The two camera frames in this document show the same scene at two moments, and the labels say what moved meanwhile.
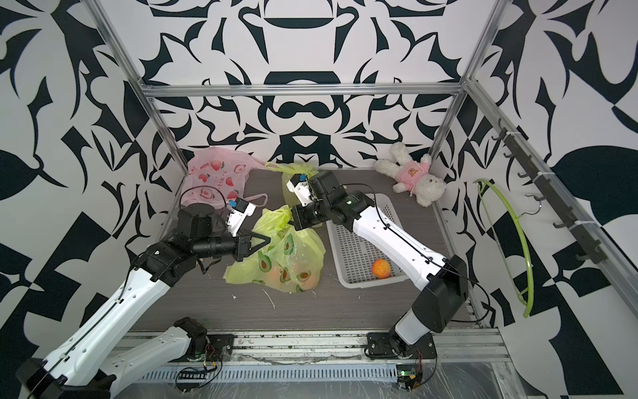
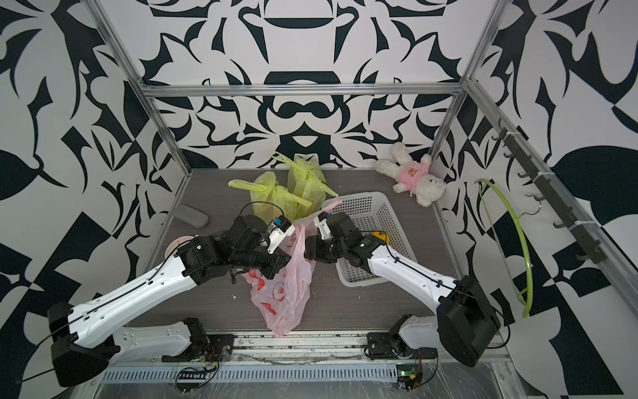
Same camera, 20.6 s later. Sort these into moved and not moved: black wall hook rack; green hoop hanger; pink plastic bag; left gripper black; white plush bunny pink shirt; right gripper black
Moved: right gripper black; pink plastic bag; left gripper black
Not moved: black wall hook rack; green hoop hanger; white plush bunny pink shirt
